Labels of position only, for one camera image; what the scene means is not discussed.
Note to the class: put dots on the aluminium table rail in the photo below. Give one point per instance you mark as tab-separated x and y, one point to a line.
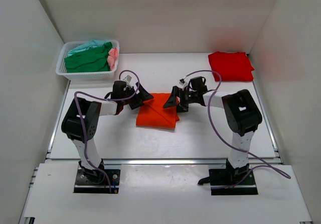
193	141

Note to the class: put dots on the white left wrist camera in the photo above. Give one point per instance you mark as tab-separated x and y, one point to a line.
127	79

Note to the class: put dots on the pink t shirt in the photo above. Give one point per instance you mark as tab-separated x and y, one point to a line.
112	57

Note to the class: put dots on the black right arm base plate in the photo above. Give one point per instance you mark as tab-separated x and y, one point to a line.
231	181

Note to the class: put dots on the green t shirt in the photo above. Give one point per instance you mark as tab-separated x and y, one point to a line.
91	60

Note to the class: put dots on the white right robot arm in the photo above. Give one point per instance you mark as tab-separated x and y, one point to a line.
242	115

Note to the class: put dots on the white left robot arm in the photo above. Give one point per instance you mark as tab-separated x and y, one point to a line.
81	121

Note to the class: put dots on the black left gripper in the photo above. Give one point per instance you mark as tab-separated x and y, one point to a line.
144	95

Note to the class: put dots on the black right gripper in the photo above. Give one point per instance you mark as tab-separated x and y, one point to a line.
172	101

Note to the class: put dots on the white plastic laundry basket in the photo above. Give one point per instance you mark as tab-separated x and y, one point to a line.
61	70

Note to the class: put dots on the orange t shirt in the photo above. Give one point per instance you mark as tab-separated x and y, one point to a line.
153	115

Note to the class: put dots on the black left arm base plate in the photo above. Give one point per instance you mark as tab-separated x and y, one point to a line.
88	183

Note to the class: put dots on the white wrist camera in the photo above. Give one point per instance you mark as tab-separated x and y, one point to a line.
127	79
184	82

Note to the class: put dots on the folded red t shirt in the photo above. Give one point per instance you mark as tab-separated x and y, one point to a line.
232	67

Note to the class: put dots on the teal t shirt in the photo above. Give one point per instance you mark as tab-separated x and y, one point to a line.
87	46

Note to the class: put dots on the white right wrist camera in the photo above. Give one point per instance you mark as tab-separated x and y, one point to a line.
184	82

